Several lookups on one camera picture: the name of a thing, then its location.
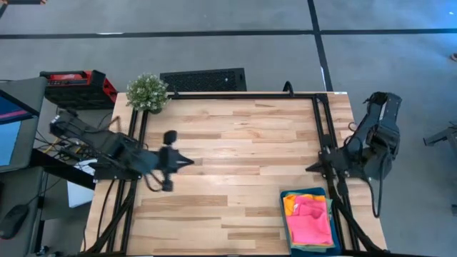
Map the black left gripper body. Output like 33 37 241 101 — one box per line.
155 130 179 193

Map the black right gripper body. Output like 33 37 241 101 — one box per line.
319 148 350 197

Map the orange microfiber towel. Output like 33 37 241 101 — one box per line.
283 193 308 217

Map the pink microfiber towel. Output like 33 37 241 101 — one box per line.
286 195 335 246

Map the small potted green plant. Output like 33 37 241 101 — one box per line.
126 73 170 115

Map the teal plastic bin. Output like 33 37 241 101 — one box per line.
279 187 342 257

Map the white box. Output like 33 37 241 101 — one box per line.
66 158 96 208

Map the black desk crossbar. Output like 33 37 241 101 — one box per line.
30 148 96 190

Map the red and black crate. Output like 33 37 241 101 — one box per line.
39 69 119 111

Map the black metal stand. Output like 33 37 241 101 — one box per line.
423 123 457 158

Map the grey desk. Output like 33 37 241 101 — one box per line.
0 76 49 257

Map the computer monitor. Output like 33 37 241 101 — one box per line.
0 89 40 174

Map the black computer mouse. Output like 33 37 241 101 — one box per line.
0 204 29 240

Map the black sleeved gripper cable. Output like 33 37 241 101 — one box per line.
142 170 166 193

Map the black aluminium extrusion frame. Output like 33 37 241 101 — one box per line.
84 91 390 256

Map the yellow cable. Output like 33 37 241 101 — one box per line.
42 137 62 154

